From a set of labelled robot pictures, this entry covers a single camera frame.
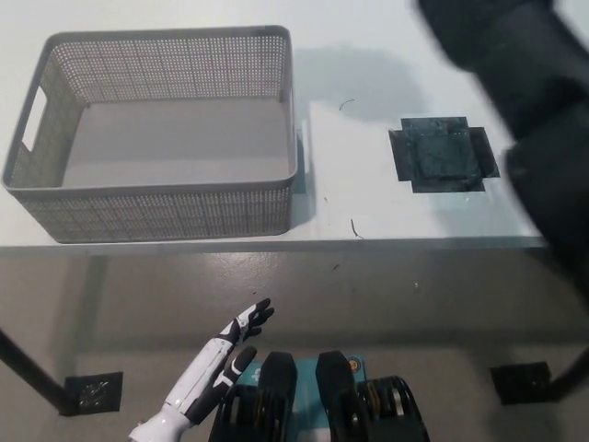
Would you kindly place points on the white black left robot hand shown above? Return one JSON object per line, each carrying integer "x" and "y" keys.
{"x": 207, "y": 364}

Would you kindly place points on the black robot legs with teal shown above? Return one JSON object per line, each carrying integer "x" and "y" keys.
{"x": 280, "y": 396}

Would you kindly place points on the black floor foot plate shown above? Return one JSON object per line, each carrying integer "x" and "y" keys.
{"x": 94, "y": 391}
{"x": 520, "y": 384}

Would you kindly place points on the large grey perforated basket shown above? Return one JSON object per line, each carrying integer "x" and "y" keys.
{"x": 175, "y": 212}

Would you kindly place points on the black slanted table leg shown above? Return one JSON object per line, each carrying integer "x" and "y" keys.
{"x": 27, "y": 368}

